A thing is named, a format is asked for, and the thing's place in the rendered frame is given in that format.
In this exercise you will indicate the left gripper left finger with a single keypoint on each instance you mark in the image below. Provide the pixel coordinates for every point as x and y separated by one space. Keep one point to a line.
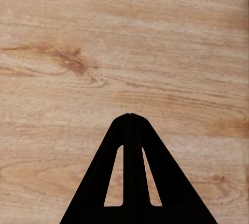
87 205

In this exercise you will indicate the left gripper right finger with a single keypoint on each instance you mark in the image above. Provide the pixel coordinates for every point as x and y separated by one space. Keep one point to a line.
180 202

